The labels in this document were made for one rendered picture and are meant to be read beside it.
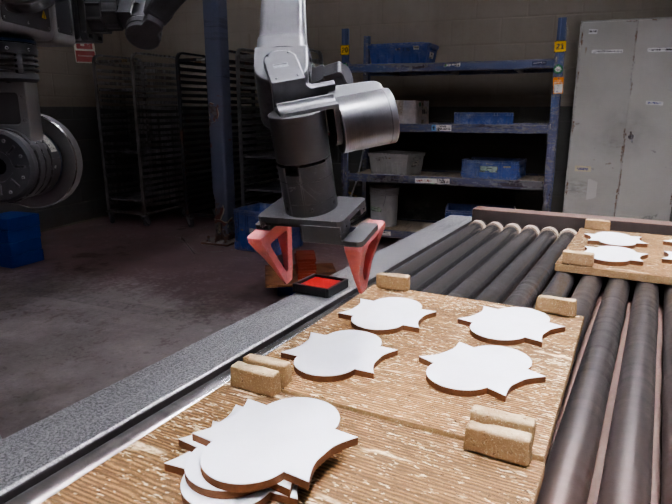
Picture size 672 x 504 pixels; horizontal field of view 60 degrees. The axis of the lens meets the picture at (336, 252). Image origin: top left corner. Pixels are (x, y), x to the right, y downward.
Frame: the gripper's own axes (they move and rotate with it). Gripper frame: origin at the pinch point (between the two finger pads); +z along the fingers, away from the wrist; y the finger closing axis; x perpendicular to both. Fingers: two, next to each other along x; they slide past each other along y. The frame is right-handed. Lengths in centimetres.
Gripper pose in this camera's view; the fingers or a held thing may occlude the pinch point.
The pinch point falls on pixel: (323, 280)
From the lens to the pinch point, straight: 66.3
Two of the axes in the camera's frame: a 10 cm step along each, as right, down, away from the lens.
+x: -4.3, 4.6, -7.8
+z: 1.3, 8.9, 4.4
